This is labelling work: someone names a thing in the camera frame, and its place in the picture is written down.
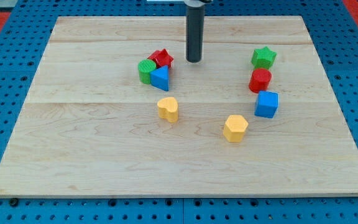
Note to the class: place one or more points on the blue triangle block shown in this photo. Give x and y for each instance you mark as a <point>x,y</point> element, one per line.
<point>160,78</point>

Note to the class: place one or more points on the yellow heart block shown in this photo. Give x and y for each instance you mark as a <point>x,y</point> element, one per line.
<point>168,109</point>

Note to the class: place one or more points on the blue cube block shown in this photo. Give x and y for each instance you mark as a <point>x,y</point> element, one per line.
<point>266,104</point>

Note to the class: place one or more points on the red star block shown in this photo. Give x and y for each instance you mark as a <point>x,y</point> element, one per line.
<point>161,58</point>

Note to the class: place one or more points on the light wooden board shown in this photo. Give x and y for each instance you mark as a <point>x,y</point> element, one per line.
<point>89,128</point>

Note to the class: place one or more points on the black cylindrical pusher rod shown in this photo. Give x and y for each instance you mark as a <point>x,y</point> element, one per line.
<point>194,30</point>

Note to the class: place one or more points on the green star block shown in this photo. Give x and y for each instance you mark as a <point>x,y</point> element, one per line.
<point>263,58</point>

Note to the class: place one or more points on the red cylinder block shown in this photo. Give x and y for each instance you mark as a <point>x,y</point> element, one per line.
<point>260,80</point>

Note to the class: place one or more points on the green cylinder block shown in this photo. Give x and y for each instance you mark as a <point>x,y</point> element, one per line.
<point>145,67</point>

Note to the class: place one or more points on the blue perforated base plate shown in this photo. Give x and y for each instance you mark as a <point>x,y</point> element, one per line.
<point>333,29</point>

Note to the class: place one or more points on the yellow hexagon block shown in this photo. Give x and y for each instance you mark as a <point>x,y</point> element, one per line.
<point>234,128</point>

